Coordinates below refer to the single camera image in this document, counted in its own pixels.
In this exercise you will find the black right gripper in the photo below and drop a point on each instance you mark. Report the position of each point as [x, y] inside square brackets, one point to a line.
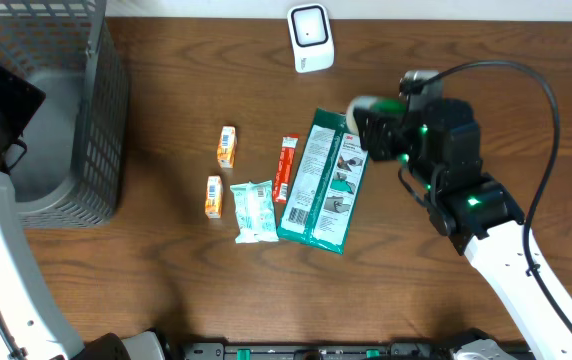
[381, 141]

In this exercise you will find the green lid white jar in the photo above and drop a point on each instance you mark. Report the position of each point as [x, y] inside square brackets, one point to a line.
[372, 103]

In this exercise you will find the green 3M package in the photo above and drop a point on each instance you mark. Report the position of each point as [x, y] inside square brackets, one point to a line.
[319, 209]

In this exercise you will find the red stick packet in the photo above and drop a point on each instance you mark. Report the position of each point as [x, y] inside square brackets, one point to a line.
[282, 178]

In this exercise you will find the mint green wipes packet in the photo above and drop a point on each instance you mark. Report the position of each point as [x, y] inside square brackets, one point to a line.
[255, 213]

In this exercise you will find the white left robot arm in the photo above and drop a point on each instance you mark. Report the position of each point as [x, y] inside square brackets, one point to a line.
[31, 324]

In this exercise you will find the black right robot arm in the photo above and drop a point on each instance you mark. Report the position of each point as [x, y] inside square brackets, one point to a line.
[486, 226]

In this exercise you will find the white barcode scanner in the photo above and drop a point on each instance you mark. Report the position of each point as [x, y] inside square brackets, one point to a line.
[311, 37]

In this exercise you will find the grey plastic mesh basket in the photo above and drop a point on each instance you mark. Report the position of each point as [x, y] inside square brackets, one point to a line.
[70, 175]

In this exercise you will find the small orange carton box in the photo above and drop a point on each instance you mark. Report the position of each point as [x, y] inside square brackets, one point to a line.
[226, 149]

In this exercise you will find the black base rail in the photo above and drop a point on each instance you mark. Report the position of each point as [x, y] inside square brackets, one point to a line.
[480, 349]

